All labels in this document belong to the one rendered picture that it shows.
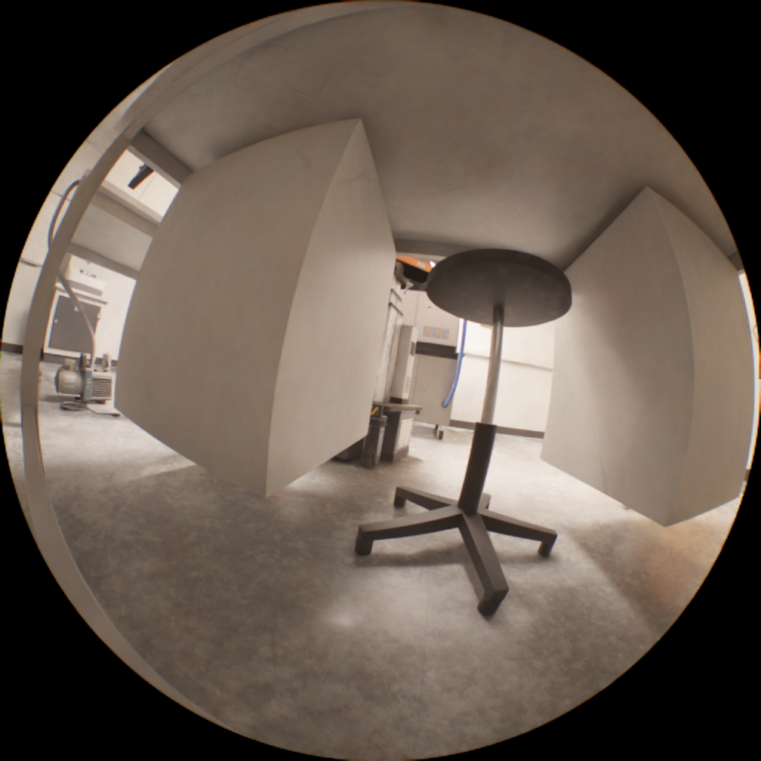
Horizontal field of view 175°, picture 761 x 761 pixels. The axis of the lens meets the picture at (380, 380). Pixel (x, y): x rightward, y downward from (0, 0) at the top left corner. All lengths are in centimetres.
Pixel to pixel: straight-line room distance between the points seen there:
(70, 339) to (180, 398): 318
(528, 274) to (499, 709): 63
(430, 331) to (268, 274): 196
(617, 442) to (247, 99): 104
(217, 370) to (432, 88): 59
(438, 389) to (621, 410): 167
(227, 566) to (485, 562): 44
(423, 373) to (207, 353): 186
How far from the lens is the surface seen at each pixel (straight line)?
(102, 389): 165
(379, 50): 55
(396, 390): 130
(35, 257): 425
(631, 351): 60
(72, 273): 361
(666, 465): 51
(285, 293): 29
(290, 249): 32
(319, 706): 35
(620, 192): 76
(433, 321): 223
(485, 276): 48
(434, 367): 207
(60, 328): 351
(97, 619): 21
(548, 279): 50
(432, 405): 206
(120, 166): 135
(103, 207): 126
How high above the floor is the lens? 34
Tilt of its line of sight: 2 degrees up
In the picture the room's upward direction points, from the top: 9 degrees clockwise
